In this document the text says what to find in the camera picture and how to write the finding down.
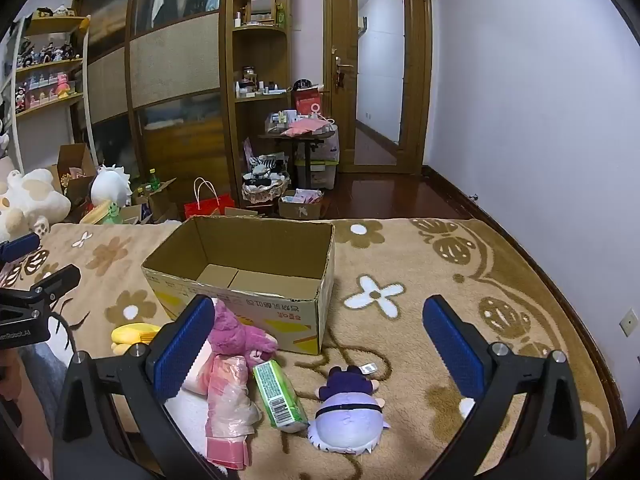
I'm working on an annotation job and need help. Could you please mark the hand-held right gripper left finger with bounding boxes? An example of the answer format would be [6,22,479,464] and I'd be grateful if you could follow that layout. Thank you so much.
[52,294,217,480]

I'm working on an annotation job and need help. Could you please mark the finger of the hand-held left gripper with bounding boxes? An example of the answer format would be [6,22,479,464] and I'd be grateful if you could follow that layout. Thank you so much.
[27,264,82,307]
[0,232,41,264]

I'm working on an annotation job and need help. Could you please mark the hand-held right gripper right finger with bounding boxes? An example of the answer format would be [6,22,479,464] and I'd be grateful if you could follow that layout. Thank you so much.
[422,295,587,480]

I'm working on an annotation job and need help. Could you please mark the pink bear plush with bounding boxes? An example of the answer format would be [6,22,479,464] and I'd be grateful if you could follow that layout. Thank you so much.
[207,297,279,367]

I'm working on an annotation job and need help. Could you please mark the yellow bear plush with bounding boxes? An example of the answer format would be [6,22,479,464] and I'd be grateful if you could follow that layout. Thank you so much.
[110,324,161,357]

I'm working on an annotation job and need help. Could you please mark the pink tissue packet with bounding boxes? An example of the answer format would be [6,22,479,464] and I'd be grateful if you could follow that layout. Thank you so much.
[205,355,261,471]

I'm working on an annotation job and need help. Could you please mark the green tissue pack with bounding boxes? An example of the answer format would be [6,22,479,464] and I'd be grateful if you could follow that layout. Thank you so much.
[252,359,310,433]

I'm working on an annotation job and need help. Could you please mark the purple-haired plush doll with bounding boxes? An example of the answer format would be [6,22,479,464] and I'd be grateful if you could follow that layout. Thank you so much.
[306,365,392,456]

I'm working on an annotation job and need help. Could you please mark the large white plush toy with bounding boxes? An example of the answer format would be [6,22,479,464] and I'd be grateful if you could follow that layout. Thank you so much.
[0,167,72,242]

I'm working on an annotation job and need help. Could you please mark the brown floral blanket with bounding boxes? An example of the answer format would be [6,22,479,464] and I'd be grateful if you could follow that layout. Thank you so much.
[0,217,619,480]

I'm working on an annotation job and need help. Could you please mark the tall open cardboard box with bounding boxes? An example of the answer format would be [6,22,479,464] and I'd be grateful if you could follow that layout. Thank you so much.
[57,143,99,202]

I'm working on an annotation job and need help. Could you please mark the white-haired plush doll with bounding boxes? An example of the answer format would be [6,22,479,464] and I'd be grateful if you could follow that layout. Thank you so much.
[90,163,134,211]

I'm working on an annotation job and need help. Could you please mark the low open cardboard box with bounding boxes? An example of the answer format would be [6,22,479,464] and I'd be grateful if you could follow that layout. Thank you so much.
[132,177,179,224]

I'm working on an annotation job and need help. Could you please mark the red gift bag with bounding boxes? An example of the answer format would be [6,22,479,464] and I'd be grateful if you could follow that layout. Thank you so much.
[183,177,235,220]

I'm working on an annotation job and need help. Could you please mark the lace-trimmed basket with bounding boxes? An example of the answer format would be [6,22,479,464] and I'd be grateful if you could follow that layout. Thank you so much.
[241,172,292,205]

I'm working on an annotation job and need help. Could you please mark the small cardboard box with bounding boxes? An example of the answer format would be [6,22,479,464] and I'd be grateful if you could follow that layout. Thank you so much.
[278,188,324,220]

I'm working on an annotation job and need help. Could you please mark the figurine display shelf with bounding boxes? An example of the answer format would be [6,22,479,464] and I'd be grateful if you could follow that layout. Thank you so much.
[9,9,94,117]

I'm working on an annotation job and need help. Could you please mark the clear plastic storage bin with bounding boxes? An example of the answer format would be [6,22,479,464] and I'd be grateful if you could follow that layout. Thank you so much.
[295,127,341,190]

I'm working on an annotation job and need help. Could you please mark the wooden corner shelf unit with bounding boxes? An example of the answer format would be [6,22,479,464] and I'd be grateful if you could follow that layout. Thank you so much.
[225,0,292,211]

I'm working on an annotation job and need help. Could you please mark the small dark side table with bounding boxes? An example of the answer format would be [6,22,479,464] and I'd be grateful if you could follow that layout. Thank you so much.
[257,125,335,191]

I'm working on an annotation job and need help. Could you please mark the wooden sliding wardrobe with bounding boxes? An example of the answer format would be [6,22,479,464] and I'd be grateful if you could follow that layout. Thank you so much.
[74,0,237,213]

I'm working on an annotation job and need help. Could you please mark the pink cloth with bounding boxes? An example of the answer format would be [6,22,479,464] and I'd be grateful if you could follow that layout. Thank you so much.
[282,118,326,137]

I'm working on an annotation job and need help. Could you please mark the door mirror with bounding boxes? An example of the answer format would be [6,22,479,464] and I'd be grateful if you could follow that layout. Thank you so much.
[353,0,405,166]

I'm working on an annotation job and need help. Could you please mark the wooden door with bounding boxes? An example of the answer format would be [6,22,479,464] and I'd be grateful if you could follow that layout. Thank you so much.
[324,0,434,177]

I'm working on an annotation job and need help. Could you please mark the metal door handle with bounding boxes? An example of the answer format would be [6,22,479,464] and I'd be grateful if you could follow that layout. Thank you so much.
[333,57,354,89]

